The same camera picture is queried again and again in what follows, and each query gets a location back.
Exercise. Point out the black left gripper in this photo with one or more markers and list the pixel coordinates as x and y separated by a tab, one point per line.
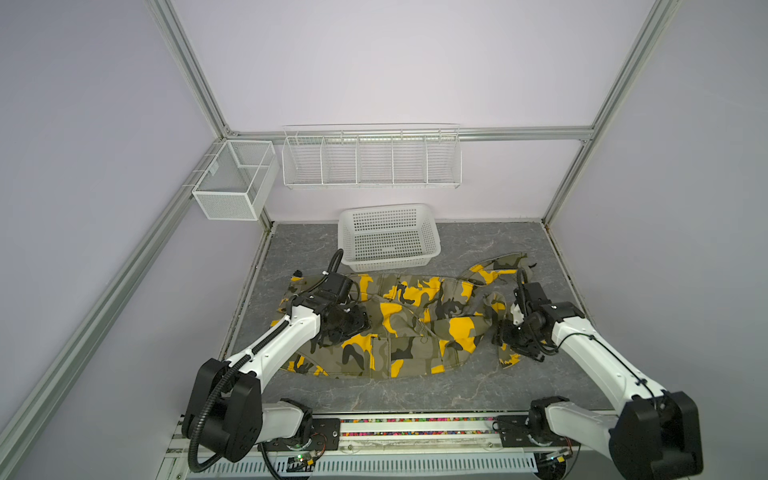
361	322

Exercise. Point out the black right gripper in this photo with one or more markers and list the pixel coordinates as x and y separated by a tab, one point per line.
503	334

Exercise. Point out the camouflage yellow green trousers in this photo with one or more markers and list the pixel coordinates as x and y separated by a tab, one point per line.
420	324

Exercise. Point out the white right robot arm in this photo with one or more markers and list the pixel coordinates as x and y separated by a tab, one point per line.
652	432

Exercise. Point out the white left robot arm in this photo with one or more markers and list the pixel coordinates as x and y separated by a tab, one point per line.
226	416

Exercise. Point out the white perforated plastic basket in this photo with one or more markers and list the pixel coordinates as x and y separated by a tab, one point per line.
388	237

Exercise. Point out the small white mesh box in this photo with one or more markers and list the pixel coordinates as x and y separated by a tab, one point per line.
237	181

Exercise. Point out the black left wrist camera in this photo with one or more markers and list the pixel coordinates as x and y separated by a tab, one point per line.
335	287

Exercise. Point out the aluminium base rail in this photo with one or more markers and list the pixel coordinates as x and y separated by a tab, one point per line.
427	433

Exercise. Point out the white ventilated cable duct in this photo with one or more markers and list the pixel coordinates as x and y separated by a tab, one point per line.
347	466

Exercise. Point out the long white wire shelf basket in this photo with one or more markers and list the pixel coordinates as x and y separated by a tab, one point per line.
384	155

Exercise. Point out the aluminium corner frame post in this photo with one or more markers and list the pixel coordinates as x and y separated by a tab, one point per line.
658	19

